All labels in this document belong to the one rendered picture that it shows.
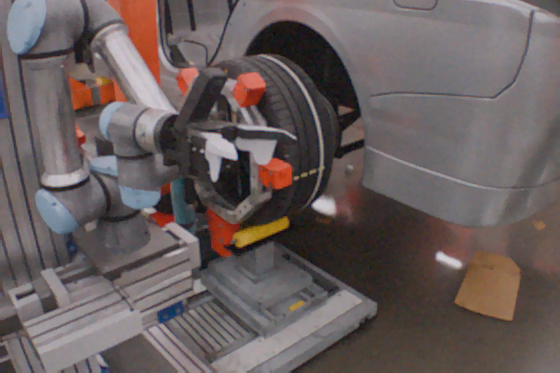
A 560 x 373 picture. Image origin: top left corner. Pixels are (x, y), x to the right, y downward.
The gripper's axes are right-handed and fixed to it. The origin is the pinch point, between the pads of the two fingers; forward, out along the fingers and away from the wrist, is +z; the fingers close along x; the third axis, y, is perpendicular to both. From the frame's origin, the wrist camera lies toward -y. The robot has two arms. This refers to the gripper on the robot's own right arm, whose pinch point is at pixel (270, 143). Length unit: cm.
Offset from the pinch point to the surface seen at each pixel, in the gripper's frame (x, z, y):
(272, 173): -66, -40, 28
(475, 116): -83, 16, 1
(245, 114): -69, -54, 11
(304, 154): -82, -38, 24
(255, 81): -71, -52, 0
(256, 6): -110, -81, -27
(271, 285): -97, -56, 89
